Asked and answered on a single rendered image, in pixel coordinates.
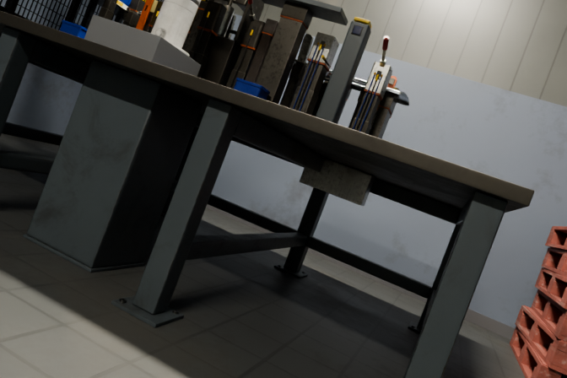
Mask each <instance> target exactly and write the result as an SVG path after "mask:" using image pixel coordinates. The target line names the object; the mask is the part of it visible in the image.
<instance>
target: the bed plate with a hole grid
mask: <svg viewBox="0 0 567 378"><path fill-rule="evenodd" d="M4 26H7V27H9V28H12V29H15V30H19V31H21V32H23V33H25V34H27V35H30V36H32V37H35V38H36V39H38V40H40V41H43V42H45V43H47V44H49V45H51V46H54V47H56V48H58V49H60V50H62V51H65V52H67V53H69V54H71V55H73V56H75V57H78V58H80V59H82V60H84V61H86V62H89V63H91V62H92V60H97V61H100V62H103V63H106V64H109V65H111V66H114V67H116V68H120V69H123V70H126V71H128V72H131V73H135V74H137V75H140V76H143V77H145V78H149V79H152V80H154V81H157V82H160V83H162V84H165V85H166V86H168V87H170V88H172V89H174V90H176V91H178V92H180V93H182V94H184V95H186V96H188V97H190V98H192V99H194V100H196V101H198V102H200V103H202V109H201V110H200V114H202V115H203V114H204V112H205V110H206V107H207V105H208V102H209V99H210V98H213V99H216V100H220V101H223V102H224V103H227V104H230V105H233V106H234V107H236V108H238V109H240V110H241V111H244V112H245V113H247V114H248V115H250V116H253V117H254V118H256V119H257V120H259V121H260V122H263V123H265V124H267V125H268V126H270V127H272V128H273V129H275V130H277V131H279V132H281V133H282V134H284V135H285V136H287V137H289V138H292V139H293V140H294V141H296V142H298V143H300V144H302V145H304V146H305V147H307V148H308V149H310V150H312V151H314V152H316V153H318V154H319V155H321V156H323V157H324V158H326V159H330V160H332V161H335V162H338V163H340V164H343V165H346V166H349V167H352V168H354V169H356V170H361V171H363V172H365V173H368V174H371V175H373V176H374V177H375V178H376V179H378V180H381V181H384V182H387V183H390V184H392V185H394V186H399V187H401V188H403V189H406V190H409V191H411V192H415V193H418V194H419V195H422V196H425V197H428V198H431V199H434V200H435V201H438V202H441V203H444V204H447V205H450V206H452V207H454V208H459V209H461V210H462V209H463V208H464V206H465V205H466V203H467V201H468V200H469V199H470V197H471V196H472V194H473V193H474V192H475V191H479V192H483V193H486V194H489V195H491V196H494V197H497V198H500V199H503V200H506V201H507V202H508V205H507V207H506V210H505V213H507V212H510V211H513V210H517V209H520V208H525V207H528V206H529V205H530V202H531V200H532V197H533V194H534V190H532V189H529V188H526V187H524V186H519V185H517V184H514V183H511V182H508V181H504V180H501V179H499V178H496V177H493V176H491V175H487V174H484V173H482V172H479V171H476V170H472V169H469V168H467V167H464V166H461V165H457V164H454V163H451V162H449V161H446V160H443V159H439V158H436V157H434V156H431V155H428V154H424V153H421V152H419V151H416V150H413V149H410V148H406V147H403V146H401V145H399V144H396V143H392V142H389V141H386V140H384V139H381V138H377V137H374V136H371V135H369V134H366V133H363V132H359V131H356V130H354V129H351V128H348V127H344V126H341V125H338V124H336V123H333V122H330V121H326V120H323V119H321V118H318V117H315V116H311V115H309V114H306V113H304V112H301V111H297V110H294V109H291V108H288V107H286V106H283V105H279V104H276V103H273V102H271V101H268V100H264V99H261V98H258V97H256V96H253V95H250V94H246V93H243V92H240V91H238V90H235V89H231V88H228V87H225V86H223V85H220V84H216V83H214V82H211V81H208V80H206V79H203V78H199V77H196V76H193V75H191V74H188V73H183V72H181V71H178V70H175V69H173V68H170V67H166V66H163V65H160V64H158V63H155V62H151V61H148V60H145V59H142V58H140V57H135V56H133V55H131V54H128V53H125V52H123V51H118V50H116V49H113V48H110V47H108V46H103V45H101V44H98V43H95V42H93V41H90V40H85V39H83V38H80V37H77V36H75V35H70V34H68V33H65V32H62V31H60V30H55V29H53V28H50V27H47V26H44V25H42V24H38V23H36V22H33V21H30V20H28V19H23V18H20V17H18V16H15V15H12V14H10V13H5V12H3V11H0V35H1V34H2V32H3V28H4Z"/></svg>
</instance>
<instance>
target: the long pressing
mask: <svg viewBox="0 0 567 378"><path fill-rule="evenodd" d="M332 71H333V70H330V71H329V72H327V74H326V76H325V78H324V80H326V81H328V82H329V79H330V77H331V76H330V75H332ZM353 82H354V83H356V84H354V83H352V84H351V86H352V89H355V90H358V91H361V89H362V87H364V86H365V85H366V83H367V81H366V80H363V79H360V78H356V77H354V80H353ZM360 84H361V85H360ZM362 85H364V86H362ZM386 92H387V93H389V94H393V95H395V96H396V99H397V103H398V104H401V105H409V100H408V96H407V95H406V94H405V93H404V92H402V91H399V90H396V89H391V88H388V87H387V88H386Z"/></svg>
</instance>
